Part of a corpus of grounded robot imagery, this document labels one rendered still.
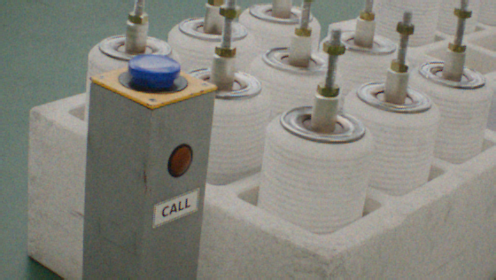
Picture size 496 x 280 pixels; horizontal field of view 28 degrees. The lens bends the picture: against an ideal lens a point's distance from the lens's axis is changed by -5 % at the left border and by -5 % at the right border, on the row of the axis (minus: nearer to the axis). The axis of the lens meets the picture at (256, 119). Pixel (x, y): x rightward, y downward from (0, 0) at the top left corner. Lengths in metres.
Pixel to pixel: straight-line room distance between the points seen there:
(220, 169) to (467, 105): 0.27
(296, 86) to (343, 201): 0.17
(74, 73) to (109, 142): 0.92
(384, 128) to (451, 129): 0.13
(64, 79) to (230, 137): 0.76
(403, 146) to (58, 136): 0.34
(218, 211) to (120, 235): 0.13
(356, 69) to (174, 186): 0.38
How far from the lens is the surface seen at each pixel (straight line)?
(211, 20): 1.12
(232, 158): 0.96
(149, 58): 0.79
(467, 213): 1.07
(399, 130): 0.97
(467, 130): 1.08
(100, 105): 0.79
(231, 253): 0.92
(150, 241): 0.80
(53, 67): 1.73
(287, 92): 1.03
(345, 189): 0.89
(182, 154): 0.78
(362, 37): 1.15
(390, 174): 0.99
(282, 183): 0.89
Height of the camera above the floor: 0.59
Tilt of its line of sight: 22 degrees down
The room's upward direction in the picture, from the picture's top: 7 degrees clockwise
